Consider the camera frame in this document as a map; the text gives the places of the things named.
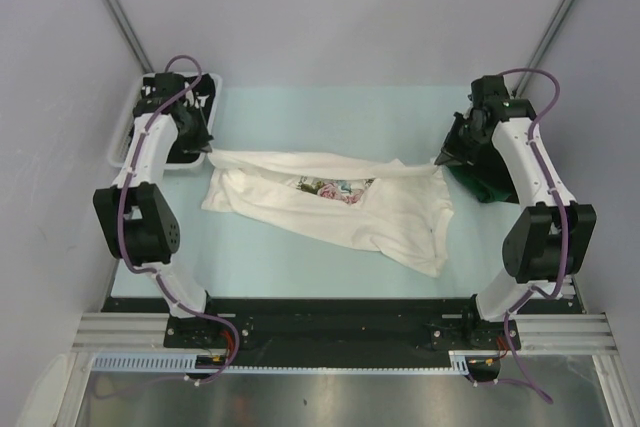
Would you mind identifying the white floral print t-shirt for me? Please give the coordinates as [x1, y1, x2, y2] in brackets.
[202, 149, 454, 278]

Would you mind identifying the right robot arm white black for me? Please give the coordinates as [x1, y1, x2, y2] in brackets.
[435, 72, 597, 348]

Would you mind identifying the left rear aluminium post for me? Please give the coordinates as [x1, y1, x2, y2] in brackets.
[101, 0, 153, 73]

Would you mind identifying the black t-shirt white lettering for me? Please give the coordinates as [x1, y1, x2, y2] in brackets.
[133, 72, 217, 166]

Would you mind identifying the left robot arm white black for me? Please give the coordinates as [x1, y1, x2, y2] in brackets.
[93, 72, 221, 347]

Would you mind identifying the folded black t-shirt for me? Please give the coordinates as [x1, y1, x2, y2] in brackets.
[457, 150, 517, 195]

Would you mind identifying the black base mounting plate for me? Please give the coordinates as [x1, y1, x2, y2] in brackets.
[102, 296, 585, 367]

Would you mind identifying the white plastic laundry basket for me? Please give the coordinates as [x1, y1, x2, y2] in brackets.
[107, 72, 223, 171]

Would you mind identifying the light blue cable duct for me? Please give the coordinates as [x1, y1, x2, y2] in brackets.
[92, 352, 469, 375]

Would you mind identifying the aluminium post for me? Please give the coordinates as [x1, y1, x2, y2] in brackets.
[526, 0, 579, 69]
[101, 0, 153, 73]

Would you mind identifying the folded green t-shirt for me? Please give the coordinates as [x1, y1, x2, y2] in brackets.
[448, 166, 518, 204]

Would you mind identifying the aluminium front frame rail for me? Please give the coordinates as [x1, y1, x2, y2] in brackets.
[71, 313, 618, 355]

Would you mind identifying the right rear aluminium post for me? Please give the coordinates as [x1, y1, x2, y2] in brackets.
[526, 0, 579, 69]

